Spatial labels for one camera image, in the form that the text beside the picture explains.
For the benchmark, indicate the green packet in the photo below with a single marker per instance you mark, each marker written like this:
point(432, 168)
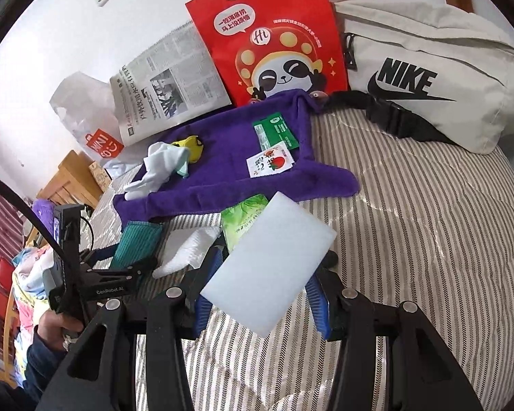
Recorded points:
point(274, 130)

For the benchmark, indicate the striped quilt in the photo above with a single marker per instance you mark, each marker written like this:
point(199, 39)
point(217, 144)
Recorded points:
point(411, 244)

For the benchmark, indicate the person's left hand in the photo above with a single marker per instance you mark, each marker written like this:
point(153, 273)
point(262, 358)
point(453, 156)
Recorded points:
point(53, 327)

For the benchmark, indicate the folded newspaper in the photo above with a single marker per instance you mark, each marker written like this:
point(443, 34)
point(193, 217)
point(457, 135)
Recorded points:
point(167, 85)

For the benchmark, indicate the white paper towel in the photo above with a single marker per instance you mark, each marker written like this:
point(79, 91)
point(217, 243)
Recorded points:
point(184, 248)

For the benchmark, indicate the brown patterned box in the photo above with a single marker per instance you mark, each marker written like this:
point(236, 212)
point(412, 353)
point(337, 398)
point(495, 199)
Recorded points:
point(99, 175)

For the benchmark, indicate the purple towel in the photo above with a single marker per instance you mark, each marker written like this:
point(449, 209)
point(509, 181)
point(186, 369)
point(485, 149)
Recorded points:
point(222, 171)

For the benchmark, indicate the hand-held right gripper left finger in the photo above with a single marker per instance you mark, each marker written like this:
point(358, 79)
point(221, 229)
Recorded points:
point(205, 304)

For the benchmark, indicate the person's left forearm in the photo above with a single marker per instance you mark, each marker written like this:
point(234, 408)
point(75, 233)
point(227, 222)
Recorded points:
point(40, 368)

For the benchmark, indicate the teal striped cloth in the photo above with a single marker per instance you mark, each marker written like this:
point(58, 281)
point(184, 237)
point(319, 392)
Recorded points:
point(137, 239)

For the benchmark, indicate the red panda print paper bag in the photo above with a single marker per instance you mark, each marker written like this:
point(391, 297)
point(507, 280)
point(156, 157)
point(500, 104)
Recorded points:
point(261, 38)

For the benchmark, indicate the green tissue pack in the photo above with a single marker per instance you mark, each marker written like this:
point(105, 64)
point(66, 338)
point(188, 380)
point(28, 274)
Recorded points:
point(240, 218)

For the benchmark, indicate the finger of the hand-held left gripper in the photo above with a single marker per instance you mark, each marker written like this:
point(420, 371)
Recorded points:
point(105, 254)
point(145, 264)

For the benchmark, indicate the white red sachet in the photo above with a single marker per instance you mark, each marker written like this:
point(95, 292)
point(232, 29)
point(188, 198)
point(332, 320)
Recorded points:
point(267, 162)

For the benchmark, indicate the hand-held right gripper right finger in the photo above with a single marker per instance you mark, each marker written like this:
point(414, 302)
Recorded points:
point(321, 308)

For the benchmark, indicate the white sock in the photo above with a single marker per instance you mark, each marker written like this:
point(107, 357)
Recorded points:
point(162, 162)

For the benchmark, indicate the beige waist bag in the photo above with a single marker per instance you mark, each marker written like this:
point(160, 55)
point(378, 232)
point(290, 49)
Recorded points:
point(432, 51)

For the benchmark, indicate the white sponge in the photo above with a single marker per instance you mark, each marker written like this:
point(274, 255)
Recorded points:
point(270, 261)

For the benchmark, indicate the purple cloth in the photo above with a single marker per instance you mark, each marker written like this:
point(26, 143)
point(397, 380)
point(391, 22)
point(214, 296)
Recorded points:
point(43, 214)

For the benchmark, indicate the red striped cloth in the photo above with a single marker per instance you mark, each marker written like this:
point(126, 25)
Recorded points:
point(0, 227)

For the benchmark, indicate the white plastic shopping bag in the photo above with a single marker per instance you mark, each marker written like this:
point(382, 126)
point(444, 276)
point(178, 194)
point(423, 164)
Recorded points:
point(81, 111)

